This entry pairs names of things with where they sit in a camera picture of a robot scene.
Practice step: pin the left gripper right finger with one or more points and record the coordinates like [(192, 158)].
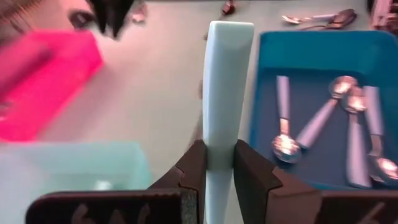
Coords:
[(264, 193)]

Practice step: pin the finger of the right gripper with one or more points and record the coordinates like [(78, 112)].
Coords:
[(119, 15), (101, 14)]

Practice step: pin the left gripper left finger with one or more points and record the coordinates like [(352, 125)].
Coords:
[(192, 168)]

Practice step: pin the green table mat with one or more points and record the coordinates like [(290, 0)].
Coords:
[(155, 93)]

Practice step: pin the pink plastic bin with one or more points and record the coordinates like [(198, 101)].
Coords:
[(46, 87)]

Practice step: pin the translucent teal plastic bin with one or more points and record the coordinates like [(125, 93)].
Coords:
[(62, 165)]

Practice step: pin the blue plastic bin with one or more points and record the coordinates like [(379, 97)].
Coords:
[(311, 49)]

